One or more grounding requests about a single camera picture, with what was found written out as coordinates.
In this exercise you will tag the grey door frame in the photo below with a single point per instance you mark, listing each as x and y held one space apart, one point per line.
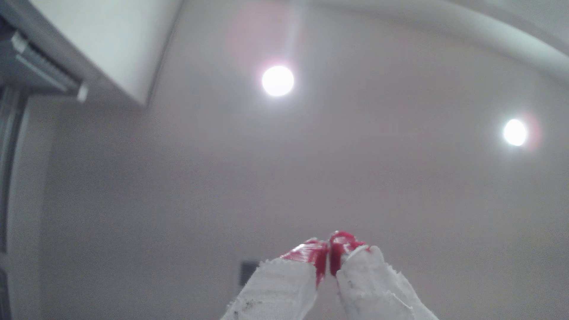
6 186

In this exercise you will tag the grey metal rail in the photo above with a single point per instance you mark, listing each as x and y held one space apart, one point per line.
40 66

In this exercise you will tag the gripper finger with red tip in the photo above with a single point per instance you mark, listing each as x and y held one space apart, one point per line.
275 289
373 289

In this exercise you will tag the round ceiling light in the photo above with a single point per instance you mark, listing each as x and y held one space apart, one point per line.
278 81
514 132

